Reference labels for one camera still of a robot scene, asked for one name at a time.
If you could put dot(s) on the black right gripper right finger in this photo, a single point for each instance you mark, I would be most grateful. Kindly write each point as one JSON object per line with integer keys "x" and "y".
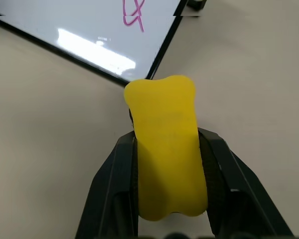
{"x": 239, "y": 189}

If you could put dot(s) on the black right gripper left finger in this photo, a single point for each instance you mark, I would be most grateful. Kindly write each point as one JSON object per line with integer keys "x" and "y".
{"x": 109, "y": 184}

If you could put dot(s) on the yellow whiteboard eraser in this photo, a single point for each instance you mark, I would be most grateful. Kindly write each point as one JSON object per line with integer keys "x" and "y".
{"x": 164, "y": 149}

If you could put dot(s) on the black-framed whiteboard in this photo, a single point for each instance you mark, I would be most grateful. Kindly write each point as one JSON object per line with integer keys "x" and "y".
{"x": 94, "y": 32}

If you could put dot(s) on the black whiteboard stand foot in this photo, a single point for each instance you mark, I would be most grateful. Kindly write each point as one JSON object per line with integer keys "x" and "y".
{"x": 196, "y": 4}

